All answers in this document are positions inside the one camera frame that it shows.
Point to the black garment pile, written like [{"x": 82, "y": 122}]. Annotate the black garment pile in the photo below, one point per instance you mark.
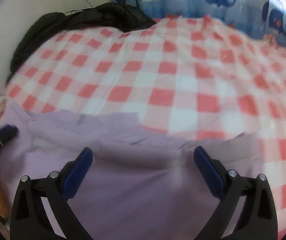
[{"x": 124, "y": 17}]

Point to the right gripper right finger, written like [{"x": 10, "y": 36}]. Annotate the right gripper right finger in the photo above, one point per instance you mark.
[{"x": 246, "y": 209}]

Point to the red white checkered bedsheet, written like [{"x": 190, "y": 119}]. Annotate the red white checkered bedsheet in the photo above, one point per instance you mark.
[{"x": 196, "y": 78}]

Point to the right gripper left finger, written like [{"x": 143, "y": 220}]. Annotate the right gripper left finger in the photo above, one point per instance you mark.
[{"x": 29, "y": 219}]

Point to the lilac purple garment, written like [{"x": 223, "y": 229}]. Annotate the lilac purple garment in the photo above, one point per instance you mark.
[{"x": 142, "y": 185}]

